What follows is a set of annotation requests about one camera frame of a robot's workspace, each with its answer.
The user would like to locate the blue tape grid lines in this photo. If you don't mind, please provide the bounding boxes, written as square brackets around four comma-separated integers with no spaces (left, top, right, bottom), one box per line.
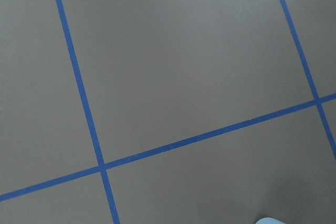
[1,0,335,223]

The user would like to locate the light blue plastic cup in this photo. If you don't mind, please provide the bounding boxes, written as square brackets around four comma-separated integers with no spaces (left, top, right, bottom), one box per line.
[255,217,285,224]

